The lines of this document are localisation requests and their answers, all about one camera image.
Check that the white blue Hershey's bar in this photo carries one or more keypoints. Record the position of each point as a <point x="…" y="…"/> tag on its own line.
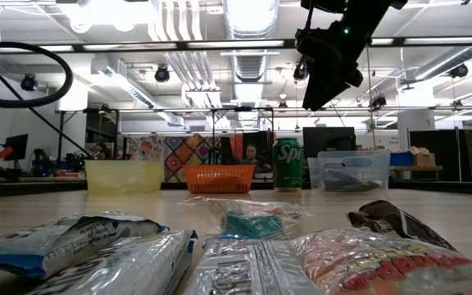
<point x="129" y="266"/>
<point x="252" y="270"/>
<point x="55" y="246"/>

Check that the orange curtain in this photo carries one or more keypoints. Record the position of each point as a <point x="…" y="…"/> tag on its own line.
<point x="236" y="147"/>

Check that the floral fabric panel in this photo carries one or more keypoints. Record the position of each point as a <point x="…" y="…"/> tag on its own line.
<point x="148" y="147"/>

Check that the black partition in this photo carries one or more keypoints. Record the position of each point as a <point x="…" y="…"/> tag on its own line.
<point x="449" y="155"/>

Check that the person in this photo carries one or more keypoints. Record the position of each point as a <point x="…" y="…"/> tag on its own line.
<point x="252" y="155"/>
<point x="101" y="151"/>

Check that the black aluminium rig frame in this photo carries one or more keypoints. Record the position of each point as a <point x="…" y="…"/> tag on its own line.
<point x="236" y="43"/>

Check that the large black screen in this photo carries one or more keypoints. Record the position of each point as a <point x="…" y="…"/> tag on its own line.
<point x="328" y="141"/>

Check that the small black monitor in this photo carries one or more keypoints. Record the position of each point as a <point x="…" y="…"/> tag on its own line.
<point x="16" y="146"/>

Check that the orange plastic basket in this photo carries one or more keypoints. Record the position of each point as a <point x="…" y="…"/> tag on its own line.
<point x="219" y="178"/>

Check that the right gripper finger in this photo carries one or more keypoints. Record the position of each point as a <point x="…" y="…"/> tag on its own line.
<point x="322" y="92"/>

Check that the cardboard box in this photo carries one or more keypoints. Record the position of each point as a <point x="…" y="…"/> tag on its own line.
<point x="424" y="160"/>

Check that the silver ceiling duct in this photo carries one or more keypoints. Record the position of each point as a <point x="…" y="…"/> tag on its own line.
<point x="252" y="65"/>

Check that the wooden shelf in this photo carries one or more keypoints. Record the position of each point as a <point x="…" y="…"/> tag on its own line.
<point x="420" y="167"/>

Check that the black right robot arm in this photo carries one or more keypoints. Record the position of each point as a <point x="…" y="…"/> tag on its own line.
<point x="367" y="16"/>

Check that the teal gummy candy packet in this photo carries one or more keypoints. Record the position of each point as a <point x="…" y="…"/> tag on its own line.
<point x="252" y="225"/>

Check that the green Sprite can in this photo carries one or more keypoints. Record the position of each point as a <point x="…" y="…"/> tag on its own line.
<point x="287" y="164"/>

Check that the blue storage bin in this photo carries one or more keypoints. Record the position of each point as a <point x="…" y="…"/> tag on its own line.
<point x="400" y="159"/>

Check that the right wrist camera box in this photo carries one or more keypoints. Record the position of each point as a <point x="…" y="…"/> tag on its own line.
<point x="318" y="47"/>

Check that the black ceiling camera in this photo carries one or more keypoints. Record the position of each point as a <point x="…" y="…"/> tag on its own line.
<point x="162" y="73"/>
<point x="458" y="70"/>
<point x="29" y="82"/>
<point x="299" y="71"/>

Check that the colourful patchwork panel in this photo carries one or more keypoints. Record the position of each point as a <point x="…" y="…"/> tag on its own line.
<point x="187" y="149"/>

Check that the yellow plastic basket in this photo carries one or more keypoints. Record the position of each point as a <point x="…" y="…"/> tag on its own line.
<point x="123" y="176"/>

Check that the clear plastic bin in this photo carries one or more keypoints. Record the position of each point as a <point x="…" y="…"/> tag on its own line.
<point x="355" y="164"/>

